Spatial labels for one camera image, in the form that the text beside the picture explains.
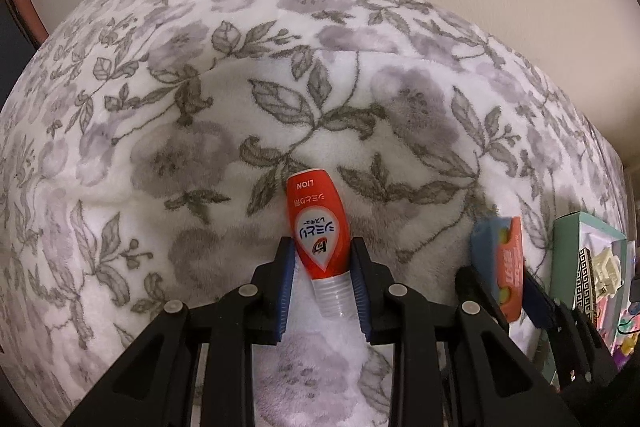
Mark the cream plastic socket frame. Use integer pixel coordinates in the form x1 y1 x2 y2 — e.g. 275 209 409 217
592 247 623 300

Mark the gold patterned box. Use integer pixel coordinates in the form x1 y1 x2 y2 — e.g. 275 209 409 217
577 248 598 323

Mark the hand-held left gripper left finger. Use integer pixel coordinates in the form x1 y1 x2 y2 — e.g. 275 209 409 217
62 236 296 427

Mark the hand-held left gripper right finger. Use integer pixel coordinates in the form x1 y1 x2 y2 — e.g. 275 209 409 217
350 237 581 427

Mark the floral grey white blanket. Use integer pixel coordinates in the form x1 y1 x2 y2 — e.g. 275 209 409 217
0 0 628 427

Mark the red-brown board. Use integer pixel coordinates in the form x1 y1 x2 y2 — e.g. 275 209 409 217
5 0 51 48

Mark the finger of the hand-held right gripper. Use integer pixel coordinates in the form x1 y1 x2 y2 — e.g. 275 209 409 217
522 274 563 333
454 264 511 343

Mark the pink and blue eraser box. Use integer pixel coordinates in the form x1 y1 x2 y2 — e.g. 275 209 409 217
471 217 526 323

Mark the orange bottle with white label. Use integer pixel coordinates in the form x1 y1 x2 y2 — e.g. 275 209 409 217
285 168 353 319

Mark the dark cabinet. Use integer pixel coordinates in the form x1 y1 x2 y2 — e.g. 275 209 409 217
0 0 38 58

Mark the green bordered toy box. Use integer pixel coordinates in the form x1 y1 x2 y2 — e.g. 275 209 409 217
547 211 636 388

